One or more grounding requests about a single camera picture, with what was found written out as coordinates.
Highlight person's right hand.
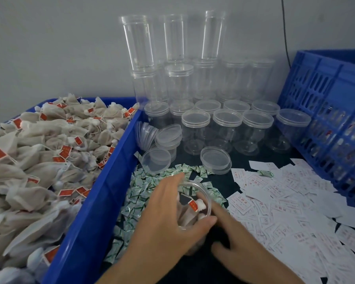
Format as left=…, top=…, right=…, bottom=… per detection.
left=210, top=200, right=282, bottom=278

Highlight person's left hand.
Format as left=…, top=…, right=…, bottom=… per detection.
left=127, top=173, right=218, bottom=263

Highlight clear jar with bags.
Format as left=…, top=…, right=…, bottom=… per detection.
left=174, top=180, right=213, bottom=258

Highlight person's left forearm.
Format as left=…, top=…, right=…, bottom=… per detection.
left=96, top=248, right=172, bottom=284

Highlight person's right forearm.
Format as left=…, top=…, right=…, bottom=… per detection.
left=243, top=257, right=306, bottom=284

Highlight tea bags inside jar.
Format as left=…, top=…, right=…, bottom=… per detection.
left=179, top=198, right=209, bottom=229

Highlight clear loose lid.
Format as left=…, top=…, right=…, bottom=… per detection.
left=200, top=146, right=232, bottom=174
left=142, top=147, right=172, bottom=174

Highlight pile of green white sachets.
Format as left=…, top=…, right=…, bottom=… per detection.
left=104, top=163, right=229, bottom=263

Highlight pile of white paper slips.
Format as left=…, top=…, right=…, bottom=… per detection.
left=226, top=158, right=355, bottom=284

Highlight blue plastic bin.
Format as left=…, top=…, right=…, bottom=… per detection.
left=0, top=97, right=144, bottom=284

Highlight stack of clear lids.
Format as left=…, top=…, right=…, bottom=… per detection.
left=135, top=121, right=159, bottom=151

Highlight group of clear plastic jars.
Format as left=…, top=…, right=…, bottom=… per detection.
left=120, top=10, right=312, bottom=157

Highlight pile of red-tagged tea bags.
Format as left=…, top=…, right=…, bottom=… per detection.
left=0, top=93, right=140, bottom=284

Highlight blue perforated plastic crate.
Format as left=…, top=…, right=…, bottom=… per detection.
left=277, top=50, right=355, bottom=208

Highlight black cable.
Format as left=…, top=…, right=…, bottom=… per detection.
left=280, top=0, right=291, bottom=62

